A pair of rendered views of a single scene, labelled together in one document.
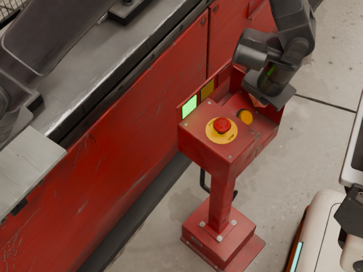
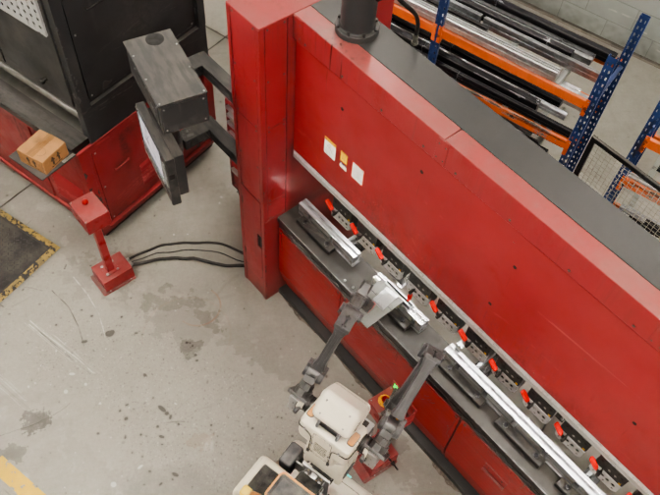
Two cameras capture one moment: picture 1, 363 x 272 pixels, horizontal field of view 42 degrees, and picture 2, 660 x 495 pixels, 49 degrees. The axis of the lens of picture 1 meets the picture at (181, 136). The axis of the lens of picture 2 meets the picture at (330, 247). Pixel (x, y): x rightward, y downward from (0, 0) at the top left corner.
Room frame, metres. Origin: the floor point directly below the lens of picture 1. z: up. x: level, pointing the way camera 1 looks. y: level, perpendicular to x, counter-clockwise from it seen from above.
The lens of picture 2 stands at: (0.42, -1.68, 4.37)
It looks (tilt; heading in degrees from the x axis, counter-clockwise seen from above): 55 degrees down; 98
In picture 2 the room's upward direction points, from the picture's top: 6 degrees clockwise
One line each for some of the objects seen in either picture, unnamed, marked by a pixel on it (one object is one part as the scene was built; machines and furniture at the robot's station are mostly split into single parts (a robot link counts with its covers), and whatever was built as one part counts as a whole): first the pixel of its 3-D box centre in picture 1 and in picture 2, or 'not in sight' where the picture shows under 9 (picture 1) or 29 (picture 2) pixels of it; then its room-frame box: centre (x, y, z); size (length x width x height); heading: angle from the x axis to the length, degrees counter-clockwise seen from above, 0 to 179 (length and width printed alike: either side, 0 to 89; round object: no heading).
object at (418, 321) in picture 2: not in sight; (399, 302); (0.55, 0.44, 0.92); 0.39 x 0.06 x 0.10; 142
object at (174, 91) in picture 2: not in sight; (174, 127); (-0.81, 0.83, 1.53); 0.51 x 0.25 x 0.85; 130
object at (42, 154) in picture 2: not in sight; (39, 149); (-1.72, 0.87, 1.04); 0.30 x 0.26 x 0.12; 156
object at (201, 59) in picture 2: not in sight; (206, 83); (-0.69, 1.05, 1.67); 0.40 x 0.24 x 0.07; 142
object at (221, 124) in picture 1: (221, 127); not in sight; (0.58, -0.09, 0.79); 0.04 x 0.04 x 0.04
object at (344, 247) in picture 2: not in sight; (329, 232); (0.07, 0.81, 0.92); 0.50 x 0.06 x 0.10; 142
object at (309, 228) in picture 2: not in sight; (315, 235); (0.00, 0.79, 0.89); 0.30 x 0.05 x 0.03; 142
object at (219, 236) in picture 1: (217, 223); not in sight; (0.62, -0.12, 0.13); 0.10 x 0.10 x 0.01; 46
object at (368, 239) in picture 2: not in sight; (371, 234); (0.33, 0.60, 1.26); 0.15 x 0.09 x 0.17; 142
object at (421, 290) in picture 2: not in sight; (423, 285); (0.64, 0.36, 1.26); 0.15 x 0.09 x 0.17; 142
